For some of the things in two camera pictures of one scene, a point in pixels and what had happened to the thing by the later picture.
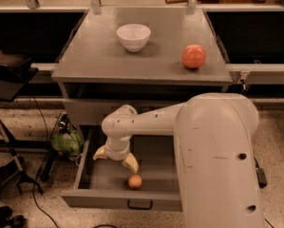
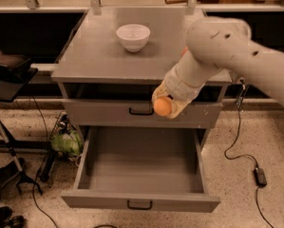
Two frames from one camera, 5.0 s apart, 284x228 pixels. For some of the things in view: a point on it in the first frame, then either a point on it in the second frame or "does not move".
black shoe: [2, 216] does not move
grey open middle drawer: [109, 183] does not move
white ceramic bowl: [134, 37] does not move
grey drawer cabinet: [142, 57] does not move
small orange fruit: [135, 180] -> [162, 106]
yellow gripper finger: [131, 162] -> [160, 91]
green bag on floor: [66, 138] does not move
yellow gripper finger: [100, 153] -> [178, 106]
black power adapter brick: [260, 174] does not move
